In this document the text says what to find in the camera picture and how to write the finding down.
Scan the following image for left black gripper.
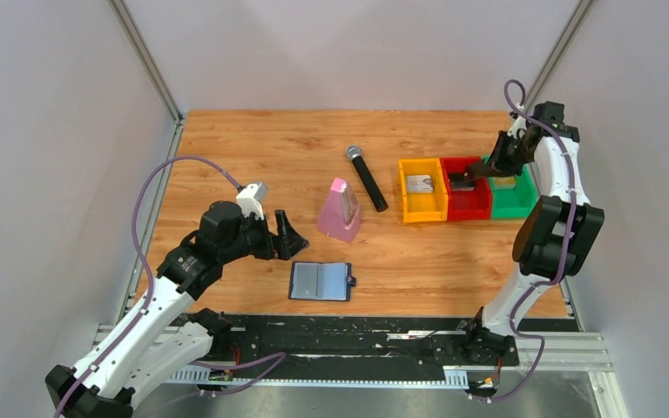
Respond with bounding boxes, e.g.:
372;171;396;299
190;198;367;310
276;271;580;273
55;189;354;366
220;209;309;264

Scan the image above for black VIP card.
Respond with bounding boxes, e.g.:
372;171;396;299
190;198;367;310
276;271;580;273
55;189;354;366
449;175;476;192

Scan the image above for blue leather card holder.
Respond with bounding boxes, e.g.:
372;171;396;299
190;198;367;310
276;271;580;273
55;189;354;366
288;261;357;302

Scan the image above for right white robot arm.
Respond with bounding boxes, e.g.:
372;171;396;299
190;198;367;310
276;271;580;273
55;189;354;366
460;101;605;364

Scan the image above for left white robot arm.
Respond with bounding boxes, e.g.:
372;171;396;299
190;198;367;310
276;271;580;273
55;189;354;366
45;201;309;417

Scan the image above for gold cards in green bin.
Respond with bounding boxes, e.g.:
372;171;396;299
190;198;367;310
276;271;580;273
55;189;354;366
490;176;517;190

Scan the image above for white cards in yellow bin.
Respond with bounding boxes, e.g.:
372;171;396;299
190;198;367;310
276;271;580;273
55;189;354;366
405;174;435;194

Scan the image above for red plastic bin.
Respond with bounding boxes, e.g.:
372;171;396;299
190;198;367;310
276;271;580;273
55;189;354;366
440;156;492;221

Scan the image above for yellow plastic bin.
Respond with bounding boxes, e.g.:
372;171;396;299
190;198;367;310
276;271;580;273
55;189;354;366
398;158;449;224

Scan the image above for green plastic bin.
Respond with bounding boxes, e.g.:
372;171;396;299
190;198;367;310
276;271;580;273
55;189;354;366
488;165;538;219

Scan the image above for pink metronome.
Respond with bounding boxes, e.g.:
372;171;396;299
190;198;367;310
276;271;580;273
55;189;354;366
317;178;362;243

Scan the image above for black microphone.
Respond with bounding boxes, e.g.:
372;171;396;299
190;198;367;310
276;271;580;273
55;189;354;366
346;145;389;212

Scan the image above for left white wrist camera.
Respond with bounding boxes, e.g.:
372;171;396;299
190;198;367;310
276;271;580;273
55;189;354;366
235;181;268;220

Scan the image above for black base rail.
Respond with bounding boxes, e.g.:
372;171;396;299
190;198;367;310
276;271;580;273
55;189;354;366
203;313;519;382

